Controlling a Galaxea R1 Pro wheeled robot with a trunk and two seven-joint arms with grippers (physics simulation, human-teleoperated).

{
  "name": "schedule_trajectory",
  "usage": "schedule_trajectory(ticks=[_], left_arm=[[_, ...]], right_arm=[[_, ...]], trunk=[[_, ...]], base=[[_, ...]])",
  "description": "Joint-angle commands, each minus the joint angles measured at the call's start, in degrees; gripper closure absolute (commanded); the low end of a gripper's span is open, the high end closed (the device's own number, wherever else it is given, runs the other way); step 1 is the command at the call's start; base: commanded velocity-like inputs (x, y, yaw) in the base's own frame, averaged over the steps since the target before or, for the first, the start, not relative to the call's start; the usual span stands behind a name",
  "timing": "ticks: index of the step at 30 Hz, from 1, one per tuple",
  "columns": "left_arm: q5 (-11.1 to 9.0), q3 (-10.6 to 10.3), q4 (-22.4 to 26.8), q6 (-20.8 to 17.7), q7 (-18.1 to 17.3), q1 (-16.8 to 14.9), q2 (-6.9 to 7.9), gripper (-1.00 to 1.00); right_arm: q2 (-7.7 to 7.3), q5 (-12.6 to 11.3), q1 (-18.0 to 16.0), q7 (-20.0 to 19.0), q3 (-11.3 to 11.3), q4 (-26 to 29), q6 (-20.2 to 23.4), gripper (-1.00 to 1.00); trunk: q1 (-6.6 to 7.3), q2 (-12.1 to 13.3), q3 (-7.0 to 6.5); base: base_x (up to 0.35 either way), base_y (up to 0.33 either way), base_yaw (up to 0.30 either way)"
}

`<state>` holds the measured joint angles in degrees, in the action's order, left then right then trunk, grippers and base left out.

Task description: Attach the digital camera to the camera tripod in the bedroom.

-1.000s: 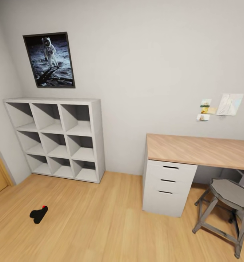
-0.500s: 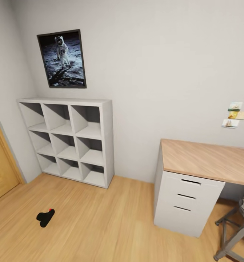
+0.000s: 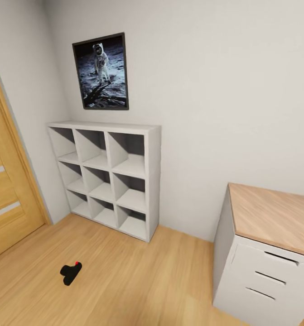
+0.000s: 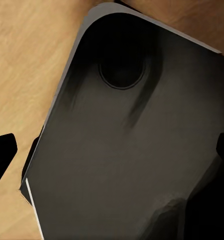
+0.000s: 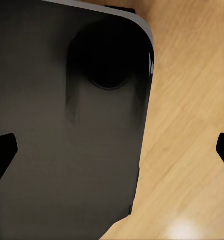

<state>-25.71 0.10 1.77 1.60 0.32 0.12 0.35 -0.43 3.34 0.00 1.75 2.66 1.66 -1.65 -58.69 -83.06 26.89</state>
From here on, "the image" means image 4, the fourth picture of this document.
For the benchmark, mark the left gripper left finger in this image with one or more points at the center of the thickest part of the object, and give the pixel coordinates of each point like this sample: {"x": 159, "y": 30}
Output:
{"x": 8, "y": 149}

